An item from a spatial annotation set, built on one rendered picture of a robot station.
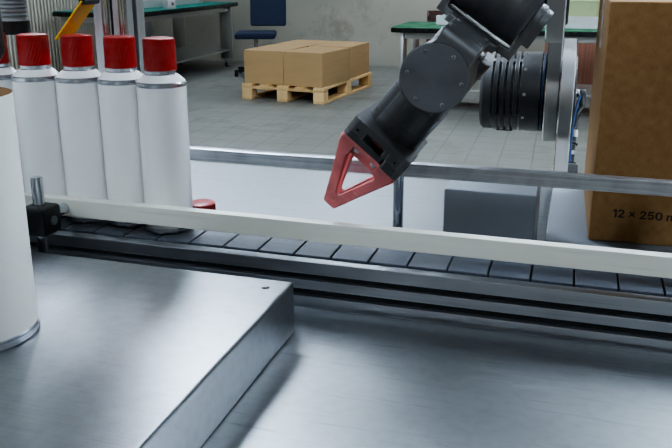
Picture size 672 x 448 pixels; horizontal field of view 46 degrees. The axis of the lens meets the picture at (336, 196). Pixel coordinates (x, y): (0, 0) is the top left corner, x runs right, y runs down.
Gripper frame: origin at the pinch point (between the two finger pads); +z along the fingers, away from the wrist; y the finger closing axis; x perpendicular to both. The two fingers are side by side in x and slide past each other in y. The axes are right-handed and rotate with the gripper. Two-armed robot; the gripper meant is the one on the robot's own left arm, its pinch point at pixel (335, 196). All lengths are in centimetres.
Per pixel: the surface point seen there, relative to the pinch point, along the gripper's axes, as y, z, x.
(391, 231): 3.2, -2.4, 6.3
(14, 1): -10.7, 13.5, -45.4
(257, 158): -4.5, 4.7, -9.2
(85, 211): 2.7, 19.6, -19.0
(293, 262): 4.1, 6.6, 1.3
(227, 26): -807, 257, -263
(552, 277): 2.2, -9.2, 20.1
